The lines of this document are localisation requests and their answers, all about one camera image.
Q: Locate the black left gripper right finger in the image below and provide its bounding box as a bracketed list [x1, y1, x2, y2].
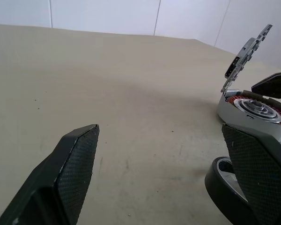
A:
[221, 123, 281, 225]

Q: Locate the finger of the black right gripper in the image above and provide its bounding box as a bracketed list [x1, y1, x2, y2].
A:
[251, 70, 281, 99]

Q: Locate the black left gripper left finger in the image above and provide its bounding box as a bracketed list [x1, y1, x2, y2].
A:
[0, 124, 100, 225]

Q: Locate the black spoked rotor ring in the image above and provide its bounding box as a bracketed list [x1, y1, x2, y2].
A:
[204, 156, 250, 225]

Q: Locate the silver motor housing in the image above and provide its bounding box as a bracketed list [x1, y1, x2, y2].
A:
[216, 88, 281, 150]

